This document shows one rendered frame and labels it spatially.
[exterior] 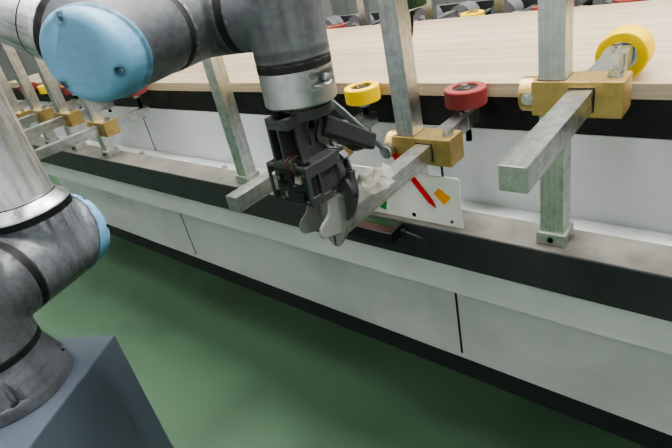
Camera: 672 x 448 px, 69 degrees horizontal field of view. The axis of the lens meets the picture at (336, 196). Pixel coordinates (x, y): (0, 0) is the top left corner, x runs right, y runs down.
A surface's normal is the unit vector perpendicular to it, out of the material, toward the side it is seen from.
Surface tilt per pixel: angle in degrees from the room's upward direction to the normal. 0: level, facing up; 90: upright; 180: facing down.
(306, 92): 89
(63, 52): 92
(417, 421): 0
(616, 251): 0
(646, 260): 0
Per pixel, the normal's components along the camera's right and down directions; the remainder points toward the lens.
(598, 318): -0.61, 0.46
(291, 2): 0.30, 0.36
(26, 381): 0.69, -0.19
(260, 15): -0.34, 0.44
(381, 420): -0.19, -0.88
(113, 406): 0.97, -0.11
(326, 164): 0.77, 0.15
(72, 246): 0.89, -0.05
